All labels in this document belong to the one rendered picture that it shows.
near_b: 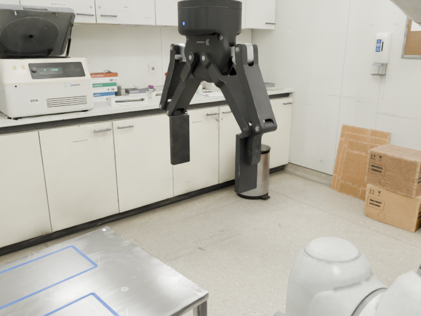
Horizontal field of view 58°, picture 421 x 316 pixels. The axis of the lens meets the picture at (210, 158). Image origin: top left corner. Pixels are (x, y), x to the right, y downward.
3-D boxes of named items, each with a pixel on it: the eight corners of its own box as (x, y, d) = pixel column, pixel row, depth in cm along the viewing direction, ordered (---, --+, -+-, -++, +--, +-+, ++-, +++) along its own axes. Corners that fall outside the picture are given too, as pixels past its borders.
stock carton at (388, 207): (428, 221, 301) (435, 187, 293) (414, 233, 281) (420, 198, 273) (378, 205, 330) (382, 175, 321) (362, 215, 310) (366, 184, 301)
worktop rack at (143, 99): (111, 106, 284) (110, 98, 282) (107, 105, 292) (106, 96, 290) (148, 103, 298) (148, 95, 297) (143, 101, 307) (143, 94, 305)
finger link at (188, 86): (195, 58, 44) (190, 50, 45) (164, 119, 52) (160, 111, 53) (220, 57, 47) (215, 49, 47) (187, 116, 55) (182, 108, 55)
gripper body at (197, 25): (259, -1, 43) (255, 82, 45) (211, 4, 49) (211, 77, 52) (207, -6, 38) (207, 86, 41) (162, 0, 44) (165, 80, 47)
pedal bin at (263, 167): (255, 204, 331) (257, 153, 318) (227, 192, 359) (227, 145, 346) (279, 195, 350) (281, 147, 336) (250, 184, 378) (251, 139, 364)
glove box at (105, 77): (91, 83, 300) (89, 70, 297) (85, 82, 309) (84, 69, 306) (119, 81, 314) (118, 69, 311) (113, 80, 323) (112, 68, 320)
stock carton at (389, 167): (433, 189, 290) (440, 154, 282) (413, 198, 273) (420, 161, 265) (384, 175, 321) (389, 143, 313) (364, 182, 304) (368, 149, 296)
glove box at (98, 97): (89, 103, 301) (88, 93, 299) (82, 101, 310) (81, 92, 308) (115, 100, 317) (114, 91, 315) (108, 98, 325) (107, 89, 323)
